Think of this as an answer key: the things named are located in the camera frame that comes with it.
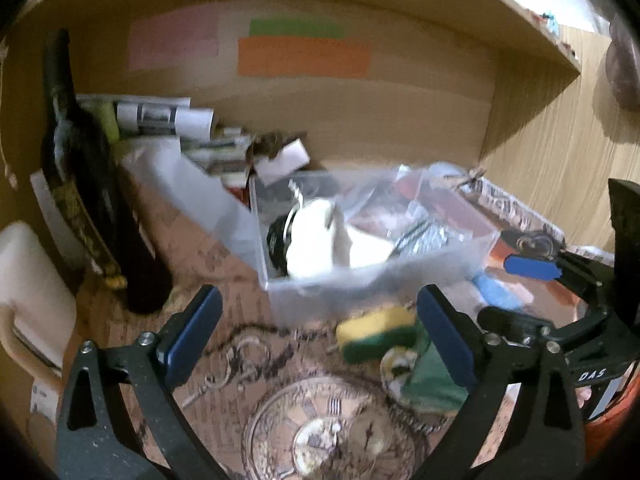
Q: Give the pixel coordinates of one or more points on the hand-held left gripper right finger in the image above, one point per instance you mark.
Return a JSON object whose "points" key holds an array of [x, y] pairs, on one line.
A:
{"points": [[445, 340]]}

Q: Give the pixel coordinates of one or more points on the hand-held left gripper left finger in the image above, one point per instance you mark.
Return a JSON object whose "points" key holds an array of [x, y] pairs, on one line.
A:
{"points": [[192, 332]]}

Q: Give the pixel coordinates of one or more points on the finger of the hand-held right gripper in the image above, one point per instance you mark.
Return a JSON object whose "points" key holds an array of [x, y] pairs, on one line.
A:
{"points": [[530, 266], [510, 322]]}

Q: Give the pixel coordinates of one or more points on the green cloth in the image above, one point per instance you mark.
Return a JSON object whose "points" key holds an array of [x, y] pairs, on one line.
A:
{"points": [[430, 385]]}

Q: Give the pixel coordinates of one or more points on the yellow green sponge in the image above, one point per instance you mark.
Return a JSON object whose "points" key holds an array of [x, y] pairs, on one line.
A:
{"points": [[375, 332]]}

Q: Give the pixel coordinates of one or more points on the clear plastic storage box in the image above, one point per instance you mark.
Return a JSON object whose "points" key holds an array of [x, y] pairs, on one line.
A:
{"points": [[325, 295]]}

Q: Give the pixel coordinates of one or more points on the white soft cloth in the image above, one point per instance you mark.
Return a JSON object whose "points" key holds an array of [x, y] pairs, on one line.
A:
{"points": [[325, 240]]}

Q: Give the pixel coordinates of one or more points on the light blue sponge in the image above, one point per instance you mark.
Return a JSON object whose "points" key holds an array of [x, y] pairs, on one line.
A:
{"points": [[495, 290]]}

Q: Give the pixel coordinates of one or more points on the clock print tablecloth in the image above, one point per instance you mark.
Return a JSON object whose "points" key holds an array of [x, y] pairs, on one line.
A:
{"points": [[240, 360]]}

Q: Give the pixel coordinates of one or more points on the newspaper print box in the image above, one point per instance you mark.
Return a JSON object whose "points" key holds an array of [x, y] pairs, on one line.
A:
{"points": [[510, 207]]}

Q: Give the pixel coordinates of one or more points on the silver foil packet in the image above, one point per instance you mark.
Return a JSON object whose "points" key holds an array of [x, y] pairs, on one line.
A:
{"points": [[425, 235]]}

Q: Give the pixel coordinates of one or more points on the black round object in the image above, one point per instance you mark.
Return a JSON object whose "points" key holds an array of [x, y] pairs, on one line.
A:
{"points": [[277, 242]]}

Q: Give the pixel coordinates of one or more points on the translucent plastic box lid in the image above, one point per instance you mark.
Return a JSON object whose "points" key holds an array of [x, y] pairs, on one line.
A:
{"points": [[200, 195]]}

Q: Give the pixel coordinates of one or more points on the orange round container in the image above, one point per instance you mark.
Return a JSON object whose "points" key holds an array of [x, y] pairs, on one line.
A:
{"points": [[615, 435]]}

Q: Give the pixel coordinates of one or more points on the dark glass bottle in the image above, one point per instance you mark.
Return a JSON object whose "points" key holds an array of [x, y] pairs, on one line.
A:
{"points": [[100, 185]]}

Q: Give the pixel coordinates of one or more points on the white paper card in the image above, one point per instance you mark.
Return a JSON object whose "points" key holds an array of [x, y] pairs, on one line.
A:
{"points": [[282, 162]]}

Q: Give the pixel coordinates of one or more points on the white paper roll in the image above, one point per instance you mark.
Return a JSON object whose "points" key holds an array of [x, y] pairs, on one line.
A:
{"points": [[165, 117]]}

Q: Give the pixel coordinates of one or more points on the yellow green tube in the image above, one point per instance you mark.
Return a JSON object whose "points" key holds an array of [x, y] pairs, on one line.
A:
{"points": [[107, 120]]}

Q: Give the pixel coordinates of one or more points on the pink paper note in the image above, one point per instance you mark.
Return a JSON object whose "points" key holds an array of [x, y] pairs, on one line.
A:
{"points": [[172, 40]]}

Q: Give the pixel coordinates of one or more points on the orange paper note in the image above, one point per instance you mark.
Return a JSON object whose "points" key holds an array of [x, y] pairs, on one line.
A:
{"points": [[305, 57]]}

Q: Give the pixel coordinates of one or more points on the green paper note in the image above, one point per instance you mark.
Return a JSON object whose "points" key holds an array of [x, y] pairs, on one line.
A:
{"points": [[297, 27]]}

